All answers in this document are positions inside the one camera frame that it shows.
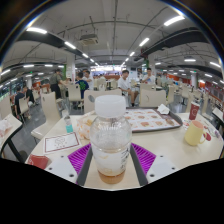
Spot white crumpled napkin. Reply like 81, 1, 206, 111
156, 103, 171, 116

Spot red paper cup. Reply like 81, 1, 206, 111
188, 101, 201, 122

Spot dark food tray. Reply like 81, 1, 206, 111
123, 107, 184, 134

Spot printed paper flyer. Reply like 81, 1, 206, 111
181, 118, 222, 140

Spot ceiling lights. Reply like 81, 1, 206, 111
0, 14, 224, 88

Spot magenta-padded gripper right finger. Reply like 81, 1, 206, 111
129, 143, 180, 187

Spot cream black-edged side table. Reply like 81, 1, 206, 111
0, 113, 24, 158
211, 106, 224, 129

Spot white red-bordered paper card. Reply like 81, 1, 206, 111
43, 131, 82, 155

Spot cream canteen chairs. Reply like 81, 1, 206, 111
0, 78, 214, 141

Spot clear white-capped drink bottle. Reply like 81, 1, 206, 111
89, 94, 133, 185

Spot crumpled paper food wrapper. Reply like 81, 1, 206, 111
75, 111, 98, 140

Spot small teal-labelled bottle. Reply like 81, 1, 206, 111
63, 114, 74, 134

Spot red packet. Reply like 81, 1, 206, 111
26, 154, 50, 170

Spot pale yellow mug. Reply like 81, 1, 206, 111
184, 120, 208, 147

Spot white plastic bag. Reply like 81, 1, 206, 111
0, 118, 13, 138

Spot person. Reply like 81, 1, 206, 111
117, 69, 139, 108
49, 68, 69, 100
141, 67, 157, 85
83, 69, 95, 91
75, 71, 90, 100
22, 85, 36, 104
13, 86, 28, 118

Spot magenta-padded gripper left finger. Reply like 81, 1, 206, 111
44, 143, 94, 187

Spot ceiling air conditioner unit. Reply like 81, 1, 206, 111
79, 33, 100, 47

